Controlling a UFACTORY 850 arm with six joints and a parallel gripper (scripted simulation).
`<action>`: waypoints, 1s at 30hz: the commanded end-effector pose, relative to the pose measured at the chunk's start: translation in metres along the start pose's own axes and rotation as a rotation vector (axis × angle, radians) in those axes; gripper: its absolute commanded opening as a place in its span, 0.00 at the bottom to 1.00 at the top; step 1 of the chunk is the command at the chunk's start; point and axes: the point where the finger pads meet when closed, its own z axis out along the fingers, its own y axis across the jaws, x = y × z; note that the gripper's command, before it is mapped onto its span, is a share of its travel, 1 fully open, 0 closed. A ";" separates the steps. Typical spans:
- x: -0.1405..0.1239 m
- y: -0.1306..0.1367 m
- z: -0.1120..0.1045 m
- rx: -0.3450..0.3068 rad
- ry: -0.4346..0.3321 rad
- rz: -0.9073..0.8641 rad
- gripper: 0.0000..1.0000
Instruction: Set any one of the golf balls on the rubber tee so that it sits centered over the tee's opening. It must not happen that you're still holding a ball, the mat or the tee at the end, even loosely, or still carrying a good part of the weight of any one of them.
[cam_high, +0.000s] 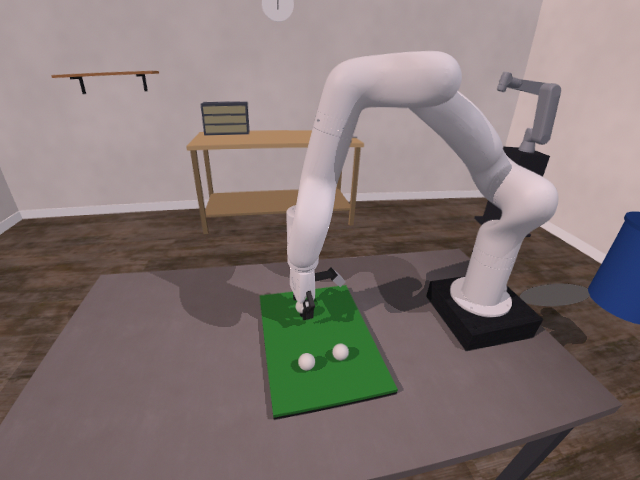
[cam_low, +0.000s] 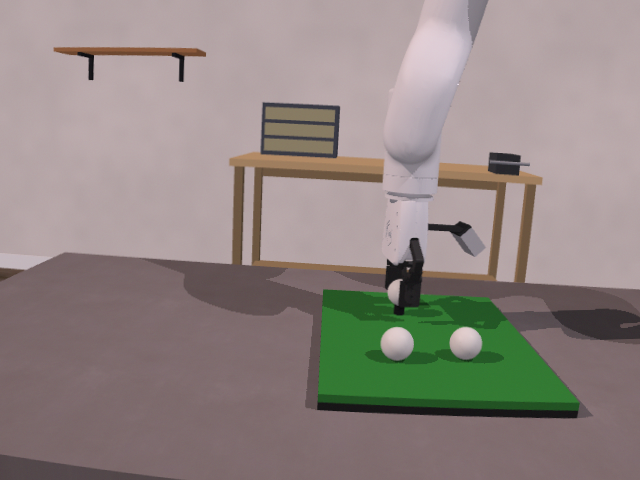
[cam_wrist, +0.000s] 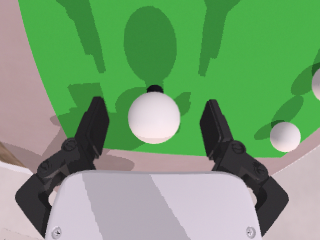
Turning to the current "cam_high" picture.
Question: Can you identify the green mat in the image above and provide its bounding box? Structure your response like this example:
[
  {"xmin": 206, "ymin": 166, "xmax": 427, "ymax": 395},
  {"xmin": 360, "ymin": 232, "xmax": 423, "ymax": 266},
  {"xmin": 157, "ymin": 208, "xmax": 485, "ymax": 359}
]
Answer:
[{"xmin": 260, "ymin": 285, "xmax": 398, "ymax": 420}]

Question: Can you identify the white ball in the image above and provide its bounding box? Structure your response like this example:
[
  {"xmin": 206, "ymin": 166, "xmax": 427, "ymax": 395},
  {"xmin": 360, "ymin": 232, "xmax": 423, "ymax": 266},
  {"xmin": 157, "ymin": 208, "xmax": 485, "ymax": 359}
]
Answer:
[
  {"xmin": 332, "ymin": 344, "xmax": 349, "ymax": 360},
  {"xmin": 298, "ymin": 353, "xmax": 315, "ymax": 371},
  {"xmin": 296, "ymin": 302, "xmax": 309, "ymax": 314}
]

